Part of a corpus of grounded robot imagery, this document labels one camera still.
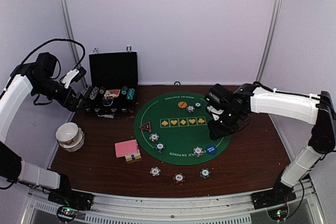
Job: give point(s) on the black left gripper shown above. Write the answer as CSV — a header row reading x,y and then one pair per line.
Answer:
x,y
71,106

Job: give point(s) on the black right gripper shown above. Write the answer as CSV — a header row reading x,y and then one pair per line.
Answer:
x,y
217,134

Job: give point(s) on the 10 chips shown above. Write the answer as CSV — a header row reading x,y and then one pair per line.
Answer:
x,y
198,151
154,137
190,109

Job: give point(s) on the orange dealer button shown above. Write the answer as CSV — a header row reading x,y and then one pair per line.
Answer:
x,y
182,105

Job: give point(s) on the blue green 50 chip stack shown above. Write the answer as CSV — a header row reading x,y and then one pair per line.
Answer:
x,y
205,173

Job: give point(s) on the red black 100 chip stack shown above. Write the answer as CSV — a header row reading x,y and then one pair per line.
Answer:
x,y
178,179

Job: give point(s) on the blue white 10 chip stack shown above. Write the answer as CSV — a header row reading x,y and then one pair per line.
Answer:
x,y
155,171

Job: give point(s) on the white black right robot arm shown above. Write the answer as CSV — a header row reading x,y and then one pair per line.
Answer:
x,y
227,108

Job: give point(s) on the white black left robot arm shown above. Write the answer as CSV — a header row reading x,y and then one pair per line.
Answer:
x,y
35,79

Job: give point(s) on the black white chips in case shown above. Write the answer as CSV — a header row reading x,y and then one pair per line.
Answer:
x,y
96,93

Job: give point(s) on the white left wrist cover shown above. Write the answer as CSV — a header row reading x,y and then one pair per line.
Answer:
x,y
69,78

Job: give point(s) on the white ceramic bowl stack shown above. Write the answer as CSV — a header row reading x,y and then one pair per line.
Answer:
x,y
70,137

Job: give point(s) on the red playing card in case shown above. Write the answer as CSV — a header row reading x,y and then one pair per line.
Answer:
x,y
112,93

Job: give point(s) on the black poker chip case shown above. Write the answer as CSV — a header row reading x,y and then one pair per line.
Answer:
x,y
113,70

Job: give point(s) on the teal chips in case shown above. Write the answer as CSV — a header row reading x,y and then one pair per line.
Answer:
x,y
129,93

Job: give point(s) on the round green poker mat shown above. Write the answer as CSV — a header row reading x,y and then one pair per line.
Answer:
x,y
179,130

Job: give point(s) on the pink playing card deck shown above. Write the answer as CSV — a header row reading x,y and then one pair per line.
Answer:
x,y
126,148

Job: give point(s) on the red black triangle marker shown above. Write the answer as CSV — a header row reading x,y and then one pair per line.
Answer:
x,y
146,127

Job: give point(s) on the card deck holder box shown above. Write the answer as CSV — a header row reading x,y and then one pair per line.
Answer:
x,y
133,157

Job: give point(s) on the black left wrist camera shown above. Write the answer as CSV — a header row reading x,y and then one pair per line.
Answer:
x,y
48,63

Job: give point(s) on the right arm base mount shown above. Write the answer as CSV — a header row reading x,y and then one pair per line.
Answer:
x,y
273,199

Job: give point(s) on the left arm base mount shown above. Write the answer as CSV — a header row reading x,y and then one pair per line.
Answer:
x,y
74,199

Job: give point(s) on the aluminium front rail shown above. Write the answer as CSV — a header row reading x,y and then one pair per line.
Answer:
x,y
234,208

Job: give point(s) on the left aluminium frame post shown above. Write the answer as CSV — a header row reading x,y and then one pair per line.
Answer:
x,y
66,17

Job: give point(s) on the aluminium frame post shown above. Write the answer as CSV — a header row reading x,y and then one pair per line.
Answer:
x,y
66,17
276,10

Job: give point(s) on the right aluminium frame post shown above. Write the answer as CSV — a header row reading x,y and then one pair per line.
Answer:
x,y
276,10

